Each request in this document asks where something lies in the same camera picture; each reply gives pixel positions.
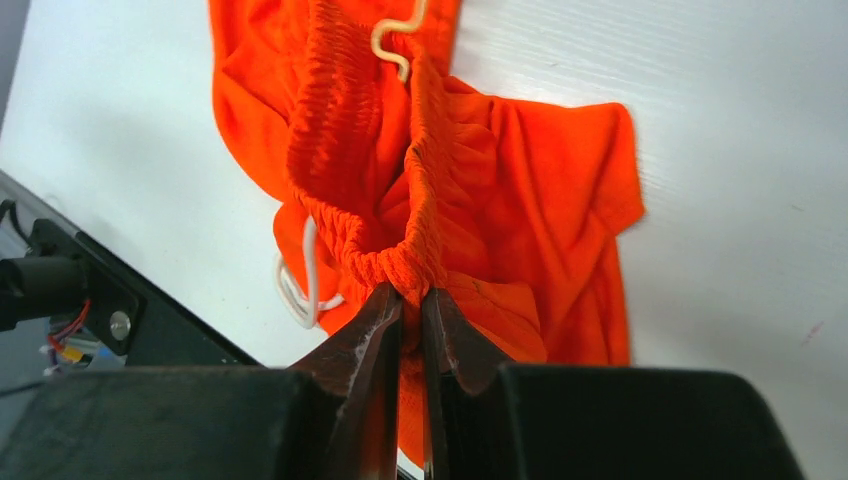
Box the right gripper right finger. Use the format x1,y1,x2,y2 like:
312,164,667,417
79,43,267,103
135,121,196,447
422,289,803,479

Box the red orange shorts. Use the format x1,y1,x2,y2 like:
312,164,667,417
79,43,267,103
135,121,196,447
209,1,644,465

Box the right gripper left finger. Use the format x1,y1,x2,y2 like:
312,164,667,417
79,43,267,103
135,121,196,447
1,284,403,479

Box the cream wooden hanger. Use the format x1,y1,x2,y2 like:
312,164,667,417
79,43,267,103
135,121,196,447
369,0,429,84

